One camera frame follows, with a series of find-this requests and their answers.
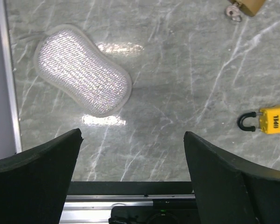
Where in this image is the yellow padlock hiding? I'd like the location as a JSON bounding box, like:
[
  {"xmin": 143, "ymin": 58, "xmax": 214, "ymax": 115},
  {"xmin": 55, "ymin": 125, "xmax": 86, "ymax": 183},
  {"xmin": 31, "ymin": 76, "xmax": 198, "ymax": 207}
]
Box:
[{"xmin": 237, "ymin": 105, "xmax": 280, "ymax": 134}]

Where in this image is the white mesh scrubbing pad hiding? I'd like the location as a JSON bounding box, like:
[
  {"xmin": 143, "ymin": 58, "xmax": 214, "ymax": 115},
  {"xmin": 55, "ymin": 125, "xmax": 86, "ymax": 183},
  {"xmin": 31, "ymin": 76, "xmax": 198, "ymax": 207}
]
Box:
[{"xmin": 34, "ymin": 24, "xmax": 133, "ymax": 118}]

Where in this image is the brass padlock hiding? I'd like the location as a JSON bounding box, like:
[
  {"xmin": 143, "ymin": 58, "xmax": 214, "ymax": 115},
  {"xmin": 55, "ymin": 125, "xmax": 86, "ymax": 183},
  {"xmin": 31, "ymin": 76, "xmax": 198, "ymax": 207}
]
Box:
[{"xmin": 229, "ymin": 0, "xmax": 266, "ymax": 17}]

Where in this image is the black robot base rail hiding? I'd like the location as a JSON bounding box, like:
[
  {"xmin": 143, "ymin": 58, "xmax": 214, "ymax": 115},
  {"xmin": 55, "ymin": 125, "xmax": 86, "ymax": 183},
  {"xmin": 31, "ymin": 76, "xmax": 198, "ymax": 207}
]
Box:
[{"xmin": 59, "ymin": 182, "xmax": 201, "ymax": 224}]

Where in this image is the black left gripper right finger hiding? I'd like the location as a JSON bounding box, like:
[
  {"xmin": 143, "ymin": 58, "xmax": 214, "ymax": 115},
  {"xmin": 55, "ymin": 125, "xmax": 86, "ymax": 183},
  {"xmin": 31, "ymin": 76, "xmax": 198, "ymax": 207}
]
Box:
[{"xmin": 184, "ymin": 132, "xmax": 280, "ymax": 224}]

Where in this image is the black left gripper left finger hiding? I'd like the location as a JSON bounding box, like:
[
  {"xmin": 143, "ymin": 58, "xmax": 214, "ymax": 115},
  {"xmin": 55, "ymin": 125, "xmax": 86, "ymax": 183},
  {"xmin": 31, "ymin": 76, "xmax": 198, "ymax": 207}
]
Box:
[{"xmin": 0, "ymin": 128, "xmax": 83, "ymax": 224}]

